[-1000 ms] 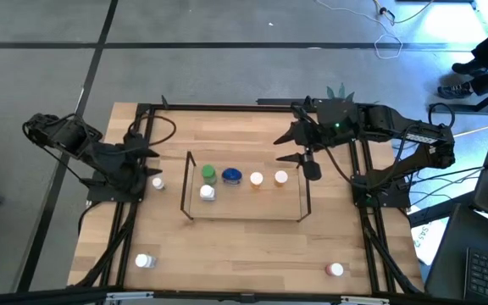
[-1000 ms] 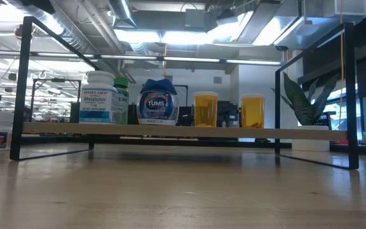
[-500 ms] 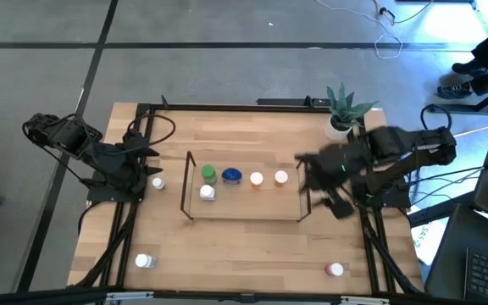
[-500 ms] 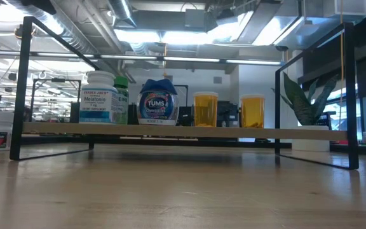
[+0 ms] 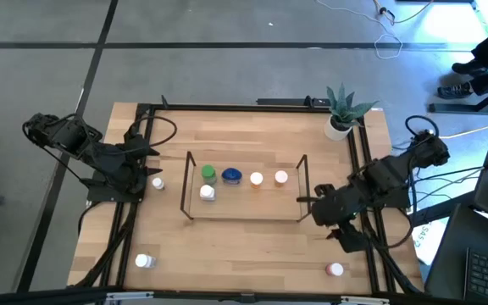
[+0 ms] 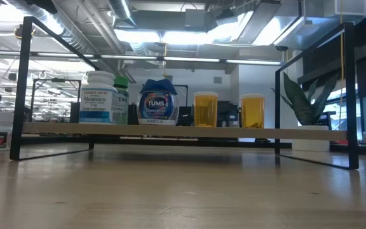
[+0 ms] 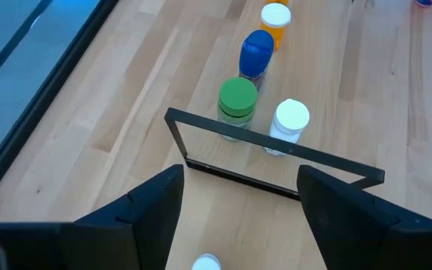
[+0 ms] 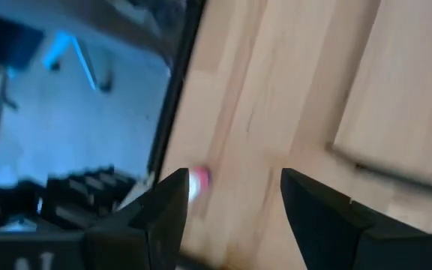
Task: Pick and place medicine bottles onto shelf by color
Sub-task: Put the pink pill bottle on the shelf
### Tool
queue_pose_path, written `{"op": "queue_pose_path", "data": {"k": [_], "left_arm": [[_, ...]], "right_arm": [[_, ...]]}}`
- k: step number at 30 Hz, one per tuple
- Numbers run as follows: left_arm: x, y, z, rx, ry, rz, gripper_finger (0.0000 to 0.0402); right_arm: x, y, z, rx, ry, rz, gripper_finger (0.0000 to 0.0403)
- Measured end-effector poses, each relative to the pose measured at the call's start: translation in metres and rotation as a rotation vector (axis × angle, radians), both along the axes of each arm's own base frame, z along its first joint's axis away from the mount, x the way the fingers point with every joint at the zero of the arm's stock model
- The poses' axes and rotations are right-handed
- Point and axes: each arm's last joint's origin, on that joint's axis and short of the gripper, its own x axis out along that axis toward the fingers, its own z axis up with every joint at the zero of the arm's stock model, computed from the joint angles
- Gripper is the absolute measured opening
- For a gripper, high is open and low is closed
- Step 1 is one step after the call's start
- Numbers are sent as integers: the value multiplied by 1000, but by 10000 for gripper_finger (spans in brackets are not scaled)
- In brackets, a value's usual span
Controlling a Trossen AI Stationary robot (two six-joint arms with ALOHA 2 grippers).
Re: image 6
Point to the wooden shelf black metal frame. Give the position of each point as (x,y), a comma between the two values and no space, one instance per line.
(170,130)

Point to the green caffeine bottle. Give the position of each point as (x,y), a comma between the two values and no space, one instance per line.
(123,101)

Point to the black background equipment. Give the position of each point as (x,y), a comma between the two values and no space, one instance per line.
(229,113)

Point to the blue Tums bottle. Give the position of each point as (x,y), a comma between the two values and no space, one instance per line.
(157,105)

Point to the orange pill bottle white cap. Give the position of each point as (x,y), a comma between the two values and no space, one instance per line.
(206,109)
(253,111)

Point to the silver ventilation duct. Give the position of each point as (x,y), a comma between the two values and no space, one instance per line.
(75,35)

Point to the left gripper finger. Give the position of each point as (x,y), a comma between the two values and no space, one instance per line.
(44,4)

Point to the black background gantry frame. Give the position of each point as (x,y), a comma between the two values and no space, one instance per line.
(56,80)

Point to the long ceiling light strip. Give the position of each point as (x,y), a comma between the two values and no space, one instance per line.
(132,57)

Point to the snake plant in white pot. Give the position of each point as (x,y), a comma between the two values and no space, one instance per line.
(300,101)

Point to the white melatonin bottle blue label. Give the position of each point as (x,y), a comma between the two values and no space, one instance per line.
(98,101)

